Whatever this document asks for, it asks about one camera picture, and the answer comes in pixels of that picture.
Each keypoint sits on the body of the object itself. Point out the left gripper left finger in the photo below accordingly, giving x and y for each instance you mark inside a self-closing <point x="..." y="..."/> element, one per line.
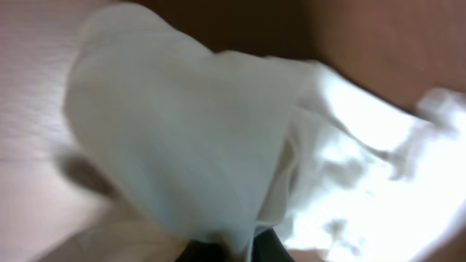
<point x="202" y="252"/>

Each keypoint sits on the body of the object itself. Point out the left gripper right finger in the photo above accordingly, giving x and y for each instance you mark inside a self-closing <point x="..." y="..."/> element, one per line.
<point x="267" y="247"/>

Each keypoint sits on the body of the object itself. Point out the white t-shirt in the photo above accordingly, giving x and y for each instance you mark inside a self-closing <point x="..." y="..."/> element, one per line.
<point x="192" y="145"/>

